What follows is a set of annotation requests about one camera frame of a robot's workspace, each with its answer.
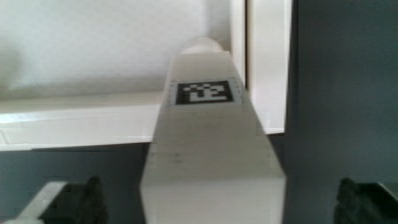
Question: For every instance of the white right fence block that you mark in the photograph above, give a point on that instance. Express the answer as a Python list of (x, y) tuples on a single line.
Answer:
[(268, 34)]

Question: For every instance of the white front fence wall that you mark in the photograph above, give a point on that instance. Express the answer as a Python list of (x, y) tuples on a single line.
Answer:
[(64, 130)]

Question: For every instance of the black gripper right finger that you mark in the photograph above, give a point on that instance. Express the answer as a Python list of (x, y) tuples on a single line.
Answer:
[(366, 203)]

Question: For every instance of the white desk top tray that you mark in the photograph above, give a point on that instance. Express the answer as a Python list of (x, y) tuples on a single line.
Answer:
[(85, 51)]

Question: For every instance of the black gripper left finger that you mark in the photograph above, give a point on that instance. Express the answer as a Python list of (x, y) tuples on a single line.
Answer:
[(65, 204)]

